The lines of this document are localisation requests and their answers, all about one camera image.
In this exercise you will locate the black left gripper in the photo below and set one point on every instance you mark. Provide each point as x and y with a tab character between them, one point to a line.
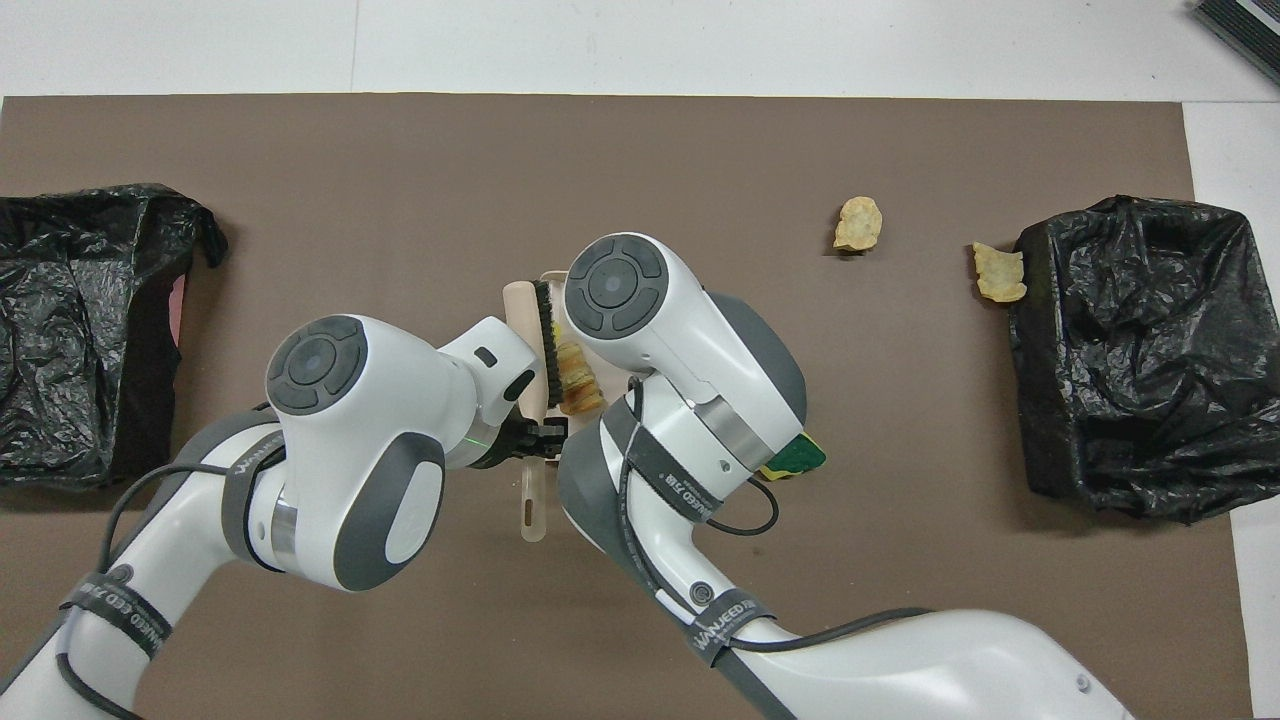
500	445

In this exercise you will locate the beige hand brush black bristles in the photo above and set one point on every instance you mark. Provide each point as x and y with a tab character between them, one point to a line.
534	500

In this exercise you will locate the tan layered foam chunk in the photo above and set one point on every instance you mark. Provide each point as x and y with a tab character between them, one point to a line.
578	378

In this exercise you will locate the beige plastic dustpan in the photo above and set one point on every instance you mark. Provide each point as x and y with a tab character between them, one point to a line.
550	274

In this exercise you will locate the pale yellow foam chunk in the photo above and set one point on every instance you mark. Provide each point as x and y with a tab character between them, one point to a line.
1000	273
859	223

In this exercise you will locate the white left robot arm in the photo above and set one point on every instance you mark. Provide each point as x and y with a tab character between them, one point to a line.
350	430

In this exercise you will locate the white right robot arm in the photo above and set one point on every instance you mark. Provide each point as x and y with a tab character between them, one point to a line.
690	340

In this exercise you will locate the black bag lined bin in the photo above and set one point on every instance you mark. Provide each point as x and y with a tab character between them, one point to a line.
1130	340
70	320

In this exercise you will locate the green and yellow sponge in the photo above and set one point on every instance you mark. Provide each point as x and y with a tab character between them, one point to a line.
800	458

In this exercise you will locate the brown paper table mat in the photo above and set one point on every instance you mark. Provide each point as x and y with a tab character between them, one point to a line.
900	420

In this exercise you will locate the dark striped device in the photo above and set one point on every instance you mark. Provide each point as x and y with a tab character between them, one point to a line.
1245	20

